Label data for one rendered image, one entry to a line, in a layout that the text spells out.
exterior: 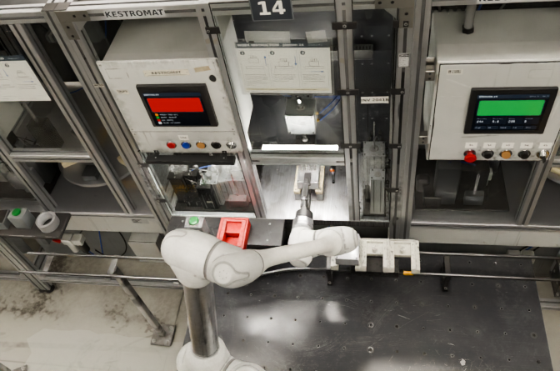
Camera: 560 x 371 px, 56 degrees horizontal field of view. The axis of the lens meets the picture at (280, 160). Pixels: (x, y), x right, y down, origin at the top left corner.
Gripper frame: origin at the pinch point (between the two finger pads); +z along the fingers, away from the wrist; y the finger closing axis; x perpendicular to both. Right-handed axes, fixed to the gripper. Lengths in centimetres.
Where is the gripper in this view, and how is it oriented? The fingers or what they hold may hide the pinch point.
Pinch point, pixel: (307, 182)
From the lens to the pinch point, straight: 238.7
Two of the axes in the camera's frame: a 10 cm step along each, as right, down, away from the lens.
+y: -1.3, -6.4, -7.5
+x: -9.8, -0.1, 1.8
